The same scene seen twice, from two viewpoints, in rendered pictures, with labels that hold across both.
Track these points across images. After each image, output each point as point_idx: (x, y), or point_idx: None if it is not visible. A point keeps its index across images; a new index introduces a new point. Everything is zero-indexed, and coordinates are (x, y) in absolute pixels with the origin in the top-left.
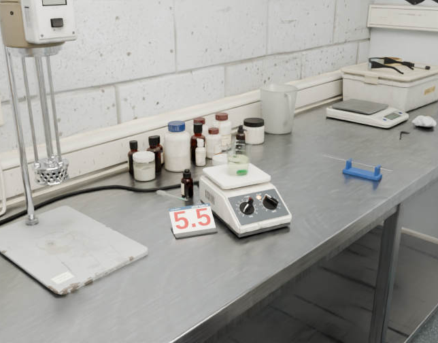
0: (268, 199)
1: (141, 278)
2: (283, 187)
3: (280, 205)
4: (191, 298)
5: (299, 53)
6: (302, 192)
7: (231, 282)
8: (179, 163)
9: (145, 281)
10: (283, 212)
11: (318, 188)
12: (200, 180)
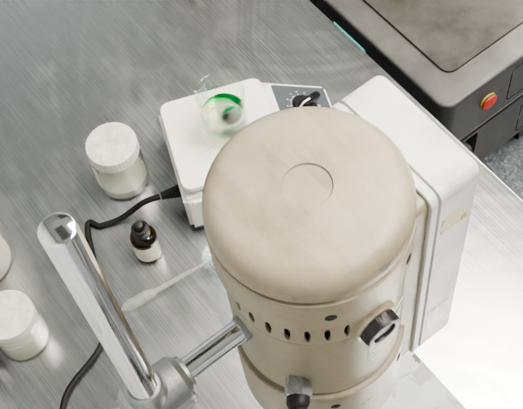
0: (310, 102)
1: (472, 344)
2: (153, 76)
3: (307, 92)
4: None
5: None
6: (187, 52)
7: (492, 213)
8: (5, 249)
9: (481, 336)
10: (321, 94)
11: (171, 22)
12: (197, 204)
